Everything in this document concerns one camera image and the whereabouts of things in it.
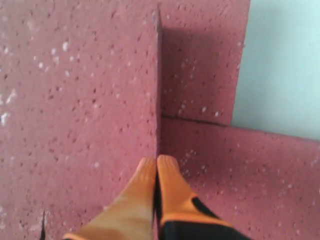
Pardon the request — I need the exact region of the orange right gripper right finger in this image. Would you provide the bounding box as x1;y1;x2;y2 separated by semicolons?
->
157;155;238;240

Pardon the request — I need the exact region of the red brick placed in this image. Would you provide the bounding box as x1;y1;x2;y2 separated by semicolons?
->
0;0;161;240

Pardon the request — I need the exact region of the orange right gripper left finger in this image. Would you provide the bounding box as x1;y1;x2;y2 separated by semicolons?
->
63;157;157;240

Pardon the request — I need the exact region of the red brick second row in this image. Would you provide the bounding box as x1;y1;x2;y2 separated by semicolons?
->
160;116;320;240
159;0;250;125

